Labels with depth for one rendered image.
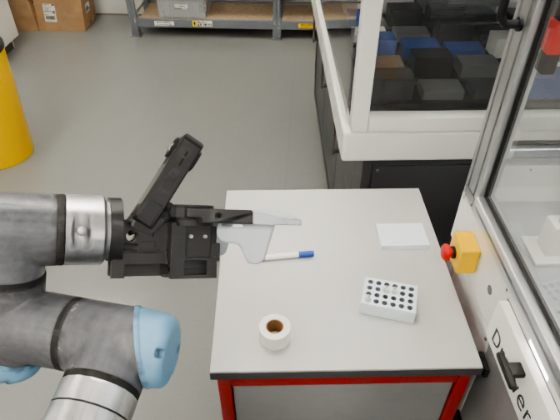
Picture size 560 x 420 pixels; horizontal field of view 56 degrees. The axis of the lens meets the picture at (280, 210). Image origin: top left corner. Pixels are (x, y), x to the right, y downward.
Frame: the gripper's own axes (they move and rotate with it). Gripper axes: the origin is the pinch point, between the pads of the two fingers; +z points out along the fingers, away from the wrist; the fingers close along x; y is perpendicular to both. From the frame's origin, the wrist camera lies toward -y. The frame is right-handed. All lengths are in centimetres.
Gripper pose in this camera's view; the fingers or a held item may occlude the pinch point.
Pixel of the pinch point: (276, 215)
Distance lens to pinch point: 65.3
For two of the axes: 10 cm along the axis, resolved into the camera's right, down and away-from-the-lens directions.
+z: 9.1, 0.3, 4.1
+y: -0.3, 10.0, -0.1
